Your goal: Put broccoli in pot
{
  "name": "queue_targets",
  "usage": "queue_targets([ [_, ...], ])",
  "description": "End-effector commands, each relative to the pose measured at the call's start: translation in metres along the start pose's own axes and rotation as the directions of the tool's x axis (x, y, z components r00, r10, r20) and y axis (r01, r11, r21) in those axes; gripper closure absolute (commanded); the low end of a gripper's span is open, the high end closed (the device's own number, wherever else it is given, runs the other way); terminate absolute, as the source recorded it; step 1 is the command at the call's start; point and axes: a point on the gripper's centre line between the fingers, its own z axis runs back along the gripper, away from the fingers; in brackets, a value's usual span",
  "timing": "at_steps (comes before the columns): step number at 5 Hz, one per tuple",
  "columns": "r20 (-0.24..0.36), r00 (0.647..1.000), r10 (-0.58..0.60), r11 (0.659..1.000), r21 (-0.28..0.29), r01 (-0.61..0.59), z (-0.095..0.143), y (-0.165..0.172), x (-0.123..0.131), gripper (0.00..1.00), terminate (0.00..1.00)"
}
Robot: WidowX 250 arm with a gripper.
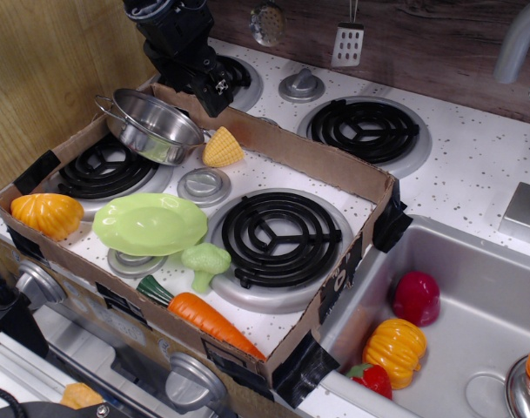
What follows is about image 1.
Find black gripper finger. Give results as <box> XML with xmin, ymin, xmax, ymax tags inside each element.
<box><xmin>199</xmin><ymin>69</ymin><xmax>233</xmax><ymax>118</ymax></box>

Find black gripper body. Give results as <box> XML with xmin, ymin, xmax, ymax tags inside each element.
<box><xmin>136</xmin><ymin>2</ymin><xmax>217</xmax><ymax>91</ymax></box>

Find light green toy broccoli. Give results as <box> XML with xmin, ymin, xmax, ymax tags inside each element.
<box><xmin>181</xmin><ymin>243</ymin><xmax>231</xmax><ymax>293</ymax></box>

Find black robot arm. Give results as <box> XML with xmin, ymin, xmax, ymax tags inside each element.
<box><xmin>124</xmin><ymin>1</ymin><xmax>233</xmax><ymax>118</ymax></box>

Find small steel pot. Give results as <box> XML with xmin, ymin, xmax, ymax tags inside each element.
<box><xmin>95</xmin><ymin>89</ymin><xmax>210</xmax><ymax>166</ymax></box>

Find yellow toy corn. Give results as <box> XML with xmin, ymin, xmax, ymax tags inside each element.
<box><xmin>202</xmin><ymin>126</ymin><xmax>245</xmax><ymax>168</ymax></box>

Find hanging silver strainer ladle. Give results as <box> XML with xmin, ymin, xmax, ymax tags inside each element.
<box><xmin>249</xmin><ymin>1</ymin><xmax>287</xmax><ymax>47</ymax></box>

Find silver stove knob back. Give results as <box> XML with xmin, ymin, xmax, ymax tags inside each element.
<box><xmin>278</xmin><ymin>68</ymin><xmax>325</xmax><ymax>104</ymax></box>

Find silver stove knob centre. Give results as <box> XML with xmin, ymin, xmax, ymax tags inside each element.
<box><xmin>177</xmin><ymin>167</ymin><xmax>231</xmax><ymax>207</ymax></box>

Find front left black burner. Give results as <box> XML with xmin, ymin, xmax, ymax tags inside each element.
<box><xmin>56</xmin><ymin>133</ymin><xmax>158</xmax><ymax>199</ymax></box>

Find hanging silver slotted spatula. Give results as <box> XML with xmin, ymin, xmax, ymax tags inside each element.
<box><xmin>331</xmin><ymin>1</ymin><xmax>365</xmax><ymax>68</ymax></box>

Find light green plastic plate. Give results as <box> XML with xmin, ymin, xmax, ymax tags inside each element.
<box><xmin>92</xmin><ymin>193</ymin><xmax>208</xmax><ymax>256</ymax></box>

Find front right black burner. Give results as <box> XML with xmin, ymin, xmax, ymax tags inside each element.
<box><xmin>218</xmin><ymin>191</ymin><xmax>344</xmax><ymax>288</ymax></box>

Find back right black burner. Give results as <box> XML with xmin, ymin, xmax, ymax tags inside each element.
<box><xmin>307</xmin><ymin>99</ymin><xmax>420</xmax><ymax>164</ymax></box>

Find silver stove knob under plate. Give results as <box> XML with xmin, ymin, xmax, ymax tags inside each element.
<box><xmin>107</xmin><ymin>249</ymin><xmax>168</xmax><ymax>279</ymax></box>

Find orange toy pumpkin on stove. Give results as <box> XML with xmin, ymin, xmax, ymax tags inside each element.
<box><xmin>10</xmin><ymin>193</ymin><xmax>84</xmax><ymax>241</ymax></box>

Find orange toy carrot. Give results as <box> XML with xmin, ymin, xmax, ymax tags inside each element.
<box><xmin>137</xmin><ymin>275</ymin><xmax>266</xmax><ymax>361</ymax></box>

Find silver oven knob left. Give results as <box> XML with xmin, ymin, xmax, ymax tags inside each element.
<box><xmin>16</xmin><ymin>260</ymin><xmax>67</xmax><ymax>311</ymax></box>

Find silver oven knob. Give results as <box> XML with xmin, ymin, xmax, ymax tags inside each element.
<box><xmin>16</xmin><ymin>260</ymin><xmax>67</xmax><ymax>311</ymax></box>
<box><xmin>165</xmin><ymin>352</ymin><xmax>227</xmax><ymax>415</ymax></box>

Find dark red toy vegetable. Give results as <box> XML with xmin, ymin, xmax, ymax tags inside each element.
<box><xmin>392</xmin><ymin>271</ymin><xmax>440</xmax><ymax>327</ymax></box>

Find cardboard fence with black tape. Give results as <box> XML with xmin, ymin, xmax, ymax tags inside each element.
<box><xmin>0</xmin><ymin>84</ymin><xmax>400</xmax><ymax>408</ymax></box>

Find silver oven knob right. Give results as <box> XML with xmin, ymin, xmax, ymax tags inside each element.
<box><xmin>165</xmin><ymin>352</ymin><xmax>227</xmax><ymax>415</ymax></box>

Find orange toy pumpkin in sink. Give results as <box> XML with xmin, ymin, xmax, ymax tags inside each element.
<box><xmin>361</xmin><ymin>319</ymin><xmax>427</xmax><ymax>390</ymax></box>

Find silver faucet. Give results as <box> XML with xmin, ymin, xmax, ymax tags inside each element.
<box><xmin>493</xmin><ymin>3</ymin><xmax>530</xmax><ymax>84</ymax></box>

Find silver sink basin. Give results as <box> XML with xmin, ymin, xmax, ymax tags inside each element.
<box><xmin>320</xmin><ymin>216</ymin><xmax>530</xmax><ymax>417</ymax></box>

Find red toy strawberry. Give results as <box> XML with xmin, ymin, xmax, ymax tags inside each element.
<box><xmin>346</xmin><ymin>363</ymin><xmax>392</xmax><ymax>400</ymax></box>

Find orange toy piece bottom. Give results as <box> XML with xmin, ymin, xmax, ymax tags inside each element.
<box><xmin>59</xmin><ymin>382</ymin><xmax>104</xmax><ymax>409</ymax></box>

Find silver sink drain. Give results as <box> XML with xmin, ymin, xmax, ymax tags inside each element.
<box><xmin>505</xmin><ymin>356</ymin><xmax>530</xmax><ymax>418</ymax></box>

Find silver faucet base plate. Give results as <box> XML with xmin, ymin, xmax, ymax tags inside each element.
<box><xmin>499</xmin><ymin>182</ymin><xmax>530</xmax><ymax>243</ymax></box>

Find black cable bottom left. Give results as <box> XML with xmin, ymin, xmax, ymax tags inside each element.
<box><xmin>0</xmin><ymin>384</ymin><xmax>26</xmax><ymax>418</ymax></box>

